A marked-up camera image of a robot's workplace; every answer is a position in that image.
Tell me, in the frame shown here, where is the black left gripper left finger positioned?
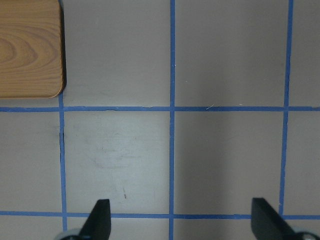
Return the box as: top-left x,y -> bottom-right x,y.
79,199 -> 111,240

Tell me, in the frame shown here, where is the wooden tray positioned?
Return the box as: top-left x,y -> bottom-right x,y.
0,0 -> 66,99

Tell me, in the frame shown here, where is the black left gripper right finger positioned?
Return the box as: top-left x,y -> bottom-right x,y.
251,197 -> 296,240

